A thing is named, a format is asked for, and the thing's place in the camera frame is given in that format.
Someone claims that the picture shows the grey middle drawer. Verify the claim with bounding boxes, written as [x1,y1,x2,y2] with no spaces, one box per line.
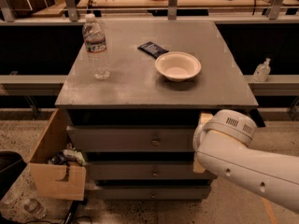
[89,161,216,180]

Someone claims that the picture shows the white paper bowl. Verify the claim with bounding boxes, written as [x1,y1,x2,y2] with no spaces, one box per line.
[155,51,202,82]

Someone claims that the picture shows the grey wooden drawer cabinet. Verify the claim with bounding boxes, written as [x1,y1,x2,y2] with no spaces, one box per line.
[56,21,257,199]

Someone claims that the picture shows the empty bottle on floor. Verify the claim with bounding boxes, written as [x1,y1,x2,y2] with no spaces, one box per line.
[23,199,47,219]

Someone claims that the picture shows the grey top drawer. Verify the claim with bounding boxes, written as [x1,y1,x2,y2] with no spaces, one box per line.
[66,126,194,152]

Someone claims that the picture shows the hand sanitizer pump bottle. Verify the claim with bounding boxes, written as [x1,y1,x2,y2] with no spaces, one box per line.
[253,58,271,82]

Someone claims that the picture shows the grey drawer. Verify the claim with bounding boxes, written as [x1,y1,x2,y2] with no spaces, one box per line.
[89,161,216,180]
[95,186,211,200]
[66,126,194,152]

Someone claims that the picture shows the grey bottom drawer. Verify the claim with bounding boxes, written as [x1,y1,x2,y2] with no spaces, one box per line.
[95,186,211,200]

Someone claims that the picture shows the grey metal railing frame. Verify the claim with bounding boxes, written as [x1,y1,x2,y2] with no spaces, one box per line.
[0,0,299,96]

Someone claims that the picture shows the dark blue snack packet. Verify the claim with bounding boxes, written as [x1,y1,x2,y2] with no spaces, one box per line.
[138,41,167,59]

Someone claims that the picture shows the open cardboard box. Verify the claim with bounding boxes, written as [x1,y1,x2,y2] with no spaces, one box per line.
[28,109,86,201]

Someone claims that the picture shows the clear plastic water bottle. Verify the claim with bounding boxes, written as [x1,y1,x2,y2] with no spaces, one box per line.
[82,13,110,80]

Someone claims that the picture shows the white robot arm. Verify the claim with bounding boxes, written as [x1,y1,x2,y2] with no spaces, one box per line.
[193,109,299,213]

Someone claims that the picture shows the black chair edge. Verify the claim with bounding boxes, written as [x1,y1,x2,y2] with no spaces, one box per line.
[0,151,26,200]

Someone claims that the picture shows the green white packet in box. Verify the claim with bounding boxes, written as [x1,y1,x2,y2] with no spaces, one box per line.
[63,149,85,166]

